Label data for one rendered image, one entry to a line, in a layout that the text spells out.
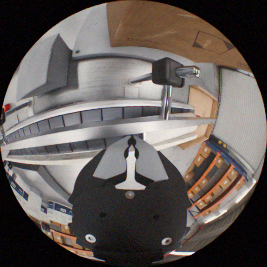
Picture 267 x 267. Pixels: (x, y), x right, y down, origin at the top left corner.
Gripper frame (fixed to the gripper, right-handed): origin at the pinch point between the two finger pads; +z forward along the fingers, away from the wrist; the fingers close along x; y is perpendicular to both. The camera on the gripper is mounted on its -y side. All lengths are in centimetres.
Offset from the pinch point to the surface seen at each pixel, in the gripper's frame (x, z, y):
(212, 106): 48, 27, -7
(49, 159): -16.4, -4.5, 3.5
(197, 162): 236, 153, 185
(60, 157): -13.6, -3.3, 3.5
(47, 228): -62, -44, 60
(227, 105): 334, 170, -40
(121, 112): -2.1, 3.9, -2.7
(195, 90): 24.3, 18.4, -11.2
